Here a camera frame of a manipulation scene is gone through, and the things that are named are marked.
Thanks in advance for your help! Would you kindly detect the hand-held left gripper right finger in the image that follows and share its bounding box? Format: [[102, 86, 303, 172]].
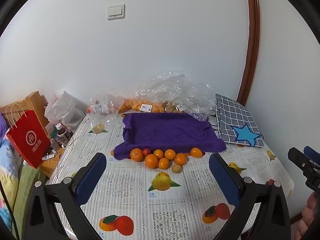
[[209, 153, 292, 240]]

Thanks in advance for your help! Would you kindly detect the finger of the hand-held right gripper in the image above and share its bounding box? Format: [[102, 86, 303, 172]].
[[288, 147, 320, 180], [304, 145, 320, 167]]

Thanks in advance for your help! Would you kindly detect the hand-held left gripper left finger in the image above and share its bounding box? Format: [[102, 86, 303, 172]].
[[24, 152, 107, 240]]

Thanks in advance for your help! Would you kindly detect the purple cloth-covered tray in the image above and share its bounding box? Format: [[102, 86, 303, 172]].
[[113, 112, 227, 161]]

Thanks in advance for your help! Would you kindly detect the heap of small brown fruits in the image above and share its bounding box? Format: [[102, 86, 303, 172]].
[[161, 101, 187, 113]]

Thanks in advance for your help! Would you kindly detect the person's right hand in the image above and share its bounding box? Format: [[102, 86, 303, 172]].
[[293, 192, 320, 240]]

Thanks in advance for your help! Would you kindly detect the wooden nightstand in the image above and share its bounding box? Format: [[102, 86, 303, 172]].
[[40, 147, 66, 179]]

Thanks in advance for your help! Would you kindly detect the fruit-printed tablecloth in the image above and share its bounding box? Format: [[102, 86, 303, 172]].
[[49, 109, 295, 240]]

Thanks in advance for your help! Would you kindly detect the dark drink bottle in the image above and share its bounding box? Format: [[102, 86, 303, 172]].
[[55, 123, 71, 147]]

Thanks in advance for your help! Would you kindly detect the grey checked bag blue star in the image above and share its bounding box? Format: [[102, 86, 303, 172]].
[[209, 94, 265, 147]]

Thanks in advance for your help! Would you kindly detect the red paper bag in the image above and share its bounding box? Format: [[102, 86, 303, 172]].
[[5, 104, 52, 169]]

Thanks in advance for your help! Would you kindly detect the small clear plastic bag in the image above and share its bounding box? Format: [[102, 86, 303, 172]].
[[89, 93, 125, 134]]

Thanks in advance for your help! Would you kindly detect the white plastic bag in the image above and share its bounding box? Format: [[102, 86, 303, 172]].
[[44, 90, 87, 130]]

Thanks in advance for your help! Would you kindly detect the colourful printed blanket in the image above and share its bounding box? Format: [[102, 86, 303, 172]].
[[0, 132, 48, 233]]

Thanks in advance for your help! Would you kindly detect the heap of small tangerines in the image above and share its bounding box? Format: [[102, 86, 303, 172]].
[[117, 97, 165, 113]]

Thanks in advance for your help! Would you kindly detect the large clear plastic bag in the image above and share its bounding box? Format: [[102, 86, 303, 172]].
[[135, 70, 216, 122]]

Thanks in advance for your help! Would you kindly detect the purple fuzzy cloth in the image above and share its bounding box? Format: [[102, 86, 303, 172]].
[[0, 114, 7, 137]]

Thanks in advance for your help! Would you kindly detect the wooden bed frame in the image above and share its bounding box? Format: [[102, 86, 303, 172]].
[[0, 91, 50, 128]]

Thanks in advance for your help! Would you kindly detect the brown wooden door frame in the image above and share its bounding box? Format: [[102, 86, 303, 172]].
[[236, 0, 261, 105]]

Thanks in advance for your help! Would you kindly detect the white light switch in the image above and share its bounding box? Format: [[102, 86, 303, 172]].
[[107, 3, 125, 20]]

